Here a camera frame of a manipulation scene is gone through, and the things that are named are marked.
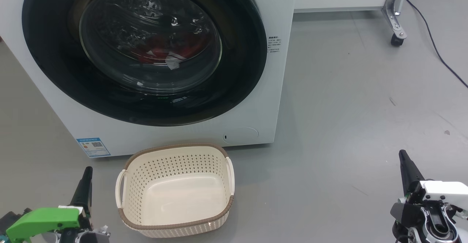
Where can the black caster wheel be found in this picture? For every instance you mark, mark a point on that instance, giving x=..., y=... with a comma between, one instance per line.
x=397, y=40

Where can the blue energy label sticker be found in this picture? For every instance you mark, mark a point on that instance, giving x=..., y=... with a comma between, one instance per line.
x=93, y=147

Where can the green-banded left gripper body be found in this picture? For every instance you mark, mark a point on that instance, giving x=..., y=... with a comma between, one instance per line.
x=44, y=219

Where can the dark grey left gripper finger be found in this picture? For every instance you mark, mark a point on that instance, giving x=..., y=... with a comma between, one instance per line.
x=85, y=192

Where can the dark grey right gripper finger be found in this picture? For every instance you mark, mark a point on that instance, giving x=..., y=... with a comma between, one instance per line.
x=408, y=177

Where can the white front-load washing machine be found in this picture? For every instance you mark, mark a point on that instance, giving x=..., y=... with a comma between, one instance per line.
x=279, y=89

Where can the silver metal frame leg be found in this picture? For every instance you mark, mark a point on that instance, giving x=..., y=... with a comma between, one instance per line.
x=394, y=5

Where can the small printed text sticker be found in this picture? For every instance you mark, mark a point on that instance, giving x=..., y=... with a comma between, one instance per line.
x=274, y=45

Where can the white oval filter hatch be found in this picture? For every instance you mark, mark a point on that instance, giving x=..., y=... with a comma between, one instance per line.
x=241, y=135

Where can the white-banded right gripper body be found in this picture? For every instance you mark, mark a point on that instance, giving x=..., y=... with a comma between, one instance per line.
x=442, y=192

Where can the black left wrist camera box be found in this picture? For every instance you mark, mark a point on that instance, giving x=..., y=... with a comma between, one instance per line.
x=11, y=221

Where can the cream perforated laundry basket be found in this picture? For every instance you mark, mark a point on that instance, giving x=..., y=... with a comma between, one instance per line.
x=175, y=199

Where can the red and white jersey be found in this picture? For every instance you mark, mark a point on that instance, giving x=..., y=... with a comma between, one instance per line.
x=157, y=51

